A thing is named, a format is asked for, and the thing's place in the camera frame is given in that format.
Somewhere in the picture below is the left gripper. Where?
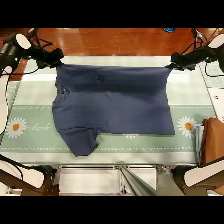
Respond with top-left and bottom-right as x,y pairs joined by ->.
41,47 -> 65,69

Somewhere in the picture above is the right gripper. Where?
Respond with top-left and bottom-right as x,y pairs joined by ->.
165,51 -> 198,72

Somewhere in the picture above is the navy blue T-shirt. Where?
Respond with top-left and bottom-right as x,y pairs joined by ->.
51,63 -> 176,158

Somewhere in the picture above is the brown garment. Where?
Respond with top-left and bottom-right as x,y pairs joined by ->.
199,116 -> 224,197

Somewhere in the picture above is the black cable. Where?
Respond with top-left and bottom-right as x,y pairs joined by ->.
31,33 -> 54,54
179,29 -> 206,58

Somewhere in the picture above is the silver frame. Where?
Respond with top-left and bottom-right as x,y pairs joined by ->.
3,162 -> 224,197

